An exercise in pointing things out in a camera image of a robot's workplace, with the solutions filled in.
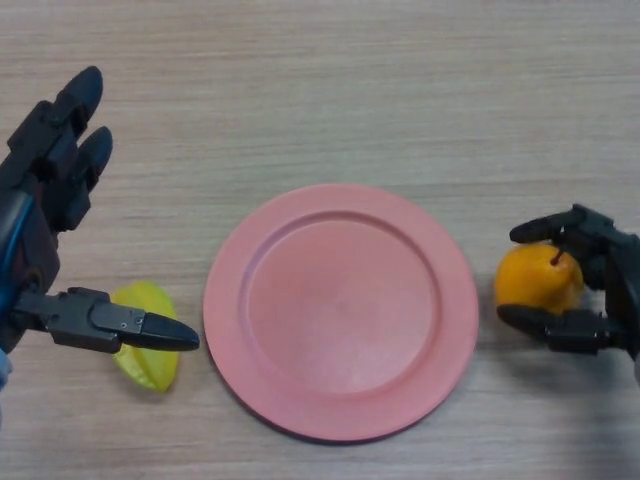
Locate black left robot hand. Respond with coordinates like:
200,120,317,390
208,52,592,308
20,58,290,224
0,65,201,355

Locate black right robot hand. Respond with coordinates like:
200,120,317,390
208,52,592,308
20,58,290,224
497,203,640,386

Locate yellow orange pear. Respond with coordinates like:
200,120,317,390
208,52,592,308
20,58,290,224
493,243,586,317

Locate pink round plate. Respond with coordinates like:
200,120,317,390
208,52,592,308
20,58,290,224
202,182,480,443

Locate yellow starfruit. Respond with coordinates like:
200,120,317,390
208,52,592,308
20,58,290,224
110,281,181,394

